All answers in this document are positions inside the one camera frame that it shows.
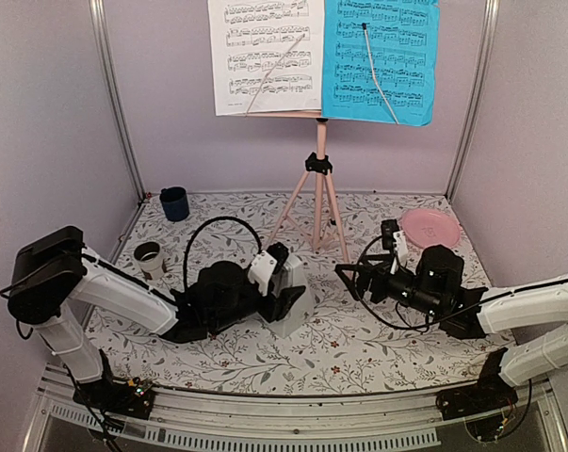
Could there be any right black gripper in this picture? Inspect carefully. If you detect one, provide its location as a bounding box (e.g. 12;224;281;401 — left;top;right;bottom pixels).
335;254;443;319

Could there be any white metronome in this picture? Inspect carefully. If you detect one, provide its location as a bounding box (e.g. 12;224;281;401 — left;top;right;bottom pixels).
268;254;315;338

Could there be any pink music stand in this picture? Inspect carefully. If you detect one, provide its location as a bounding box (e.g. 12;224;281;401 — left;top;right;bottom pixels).
238;108;345;250

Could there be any sheet music paper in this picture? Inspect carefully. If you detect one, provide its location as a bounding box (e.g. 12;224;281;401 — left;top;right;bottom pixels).
207;0;325;116

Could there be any blue cloth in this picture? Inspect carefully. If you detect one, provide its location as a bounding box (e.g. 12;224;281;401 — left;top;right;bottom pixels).
321;0;440;127

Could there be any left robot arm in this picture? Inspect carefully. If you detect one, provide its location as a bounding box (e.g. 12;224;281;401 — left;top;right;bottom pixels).
0;226;314;409

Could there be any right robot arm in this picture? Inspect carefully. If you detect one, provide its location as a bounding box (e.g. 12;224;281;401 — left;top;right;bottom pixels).
334;245;568;411

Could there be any pink plate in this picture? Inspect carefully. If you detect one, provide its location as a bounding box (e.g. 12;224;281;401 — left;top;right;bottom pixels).
401;208;462;249

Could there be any paper coffee cup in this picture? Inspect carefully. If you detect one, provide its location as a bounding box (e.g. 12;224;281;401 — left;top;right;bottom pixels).
133;241;167;281

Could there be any dark blue cup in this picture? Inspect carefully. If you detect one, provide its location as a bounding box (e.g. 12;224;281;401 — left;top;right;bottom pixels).
159;186;189;222

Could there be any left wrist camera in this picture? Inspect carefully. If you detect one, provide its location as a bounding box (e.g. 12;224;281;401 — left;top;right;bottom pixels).
247;242;291;298

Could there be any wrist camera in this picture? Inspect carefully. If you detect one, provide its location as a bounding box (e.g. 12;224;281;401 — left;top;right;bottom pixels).
381;219;409;274
247;242;291;298

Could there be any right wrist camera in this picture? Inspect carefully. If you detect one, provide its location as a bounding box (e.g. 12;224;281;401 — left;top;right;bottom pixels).
381;219;409;274

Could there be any left camera cable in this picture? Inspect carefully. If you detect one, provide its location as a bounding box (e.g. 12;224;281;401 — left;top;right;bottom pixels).
182;216;266;293

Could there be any front aluminium rail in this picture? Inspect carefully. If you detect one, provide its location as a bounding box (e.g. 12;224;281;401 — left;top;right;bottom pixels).
24;361;568;451

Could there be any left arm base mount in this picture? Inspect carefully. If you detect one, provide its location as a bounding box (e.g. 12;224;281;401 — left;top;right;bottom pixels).
73;378;155;420

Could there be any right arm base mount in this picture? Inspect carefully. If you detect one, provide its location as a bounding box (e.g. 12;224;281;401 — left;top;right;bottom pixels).
435;379;518;443

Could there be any right aluminium post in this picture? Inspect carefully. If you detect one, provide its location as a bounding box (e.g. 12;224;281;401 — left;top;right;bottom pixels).
445;0;500;203

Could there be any aluminium post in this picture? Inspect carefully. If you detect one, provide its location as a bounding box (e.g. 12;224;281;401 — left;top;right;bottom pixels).
445;0;500;203
89;0;146;202

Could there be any left aluminium post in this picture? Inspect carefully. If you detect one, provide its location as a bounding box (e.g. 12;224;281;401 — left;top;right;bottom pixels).
89;0;146;202

